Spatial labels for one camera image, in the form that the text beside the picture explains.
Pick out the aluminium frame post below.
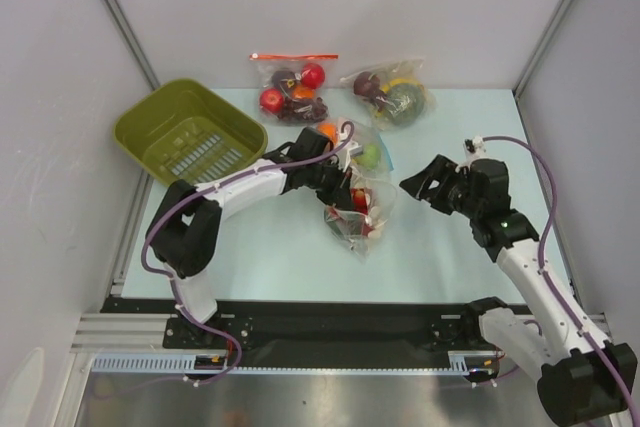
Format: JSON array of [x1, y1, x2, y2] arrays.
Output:
[[512, 0, 577, 102], [100, 0, 161, 91]]

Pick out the clear bag with melon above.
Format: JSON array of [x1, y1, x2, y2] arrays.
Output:
[[339, 58, 436, 130]]

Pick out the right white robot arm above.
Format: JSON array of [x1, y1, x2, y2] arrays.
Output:
[[400, 155, 639, 426]]

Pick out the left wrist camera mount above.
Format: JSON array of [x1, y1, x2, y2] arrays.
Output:
[[336, 131, 364, 170]]

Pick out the blue zip citrus bag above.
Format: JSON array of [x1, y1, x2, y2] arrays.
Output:
[[315, 117, 393, 180]]

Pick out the olive green plastic basket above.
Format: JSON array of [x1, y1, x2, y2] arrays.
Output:
[[113, 78, 268, 186]]

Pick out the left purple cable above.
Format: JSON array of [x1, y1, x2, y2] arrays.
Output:
[[141, 119, 356, 391]]

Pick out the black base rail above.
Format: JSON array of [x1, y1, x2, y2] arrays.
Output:
[[101, 297, 505, 364]]

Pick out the polka dot strawberry bag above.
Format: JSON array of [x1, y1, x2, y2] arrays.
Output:
[[324, 176, 397, 259]]

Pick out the white cable duct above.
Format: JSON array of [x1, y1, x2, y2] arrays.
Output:
[[91, 351, 509, 377]]

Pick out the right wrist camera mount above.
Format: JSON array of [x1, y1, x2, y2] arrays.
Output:
[[461, 136, 487, 168]]

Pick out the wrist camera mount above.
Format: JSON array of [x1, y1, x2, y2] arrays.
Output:
[[336, 131, 364, 170], [461, 136, 487, 168]]

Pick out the aluminium frame post left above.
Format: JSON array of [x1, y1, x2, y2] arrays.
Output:
[[100, 0, 161, 91]]

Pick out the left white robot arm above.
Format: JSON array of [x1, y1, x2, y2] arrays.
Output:
[[141, 121, 359, 347]]

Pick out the aluminium frame post right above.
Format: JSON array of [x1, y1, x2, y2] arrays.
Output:
[[512, 0, 577, 102]]

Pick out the red zip fruit bag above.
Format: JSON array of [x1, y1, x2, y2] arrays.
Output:
[[249, 52, 339, 126]]

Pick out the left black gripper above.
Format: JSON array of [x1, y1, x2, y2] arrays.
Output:
[[303, 159, 353, 210]]

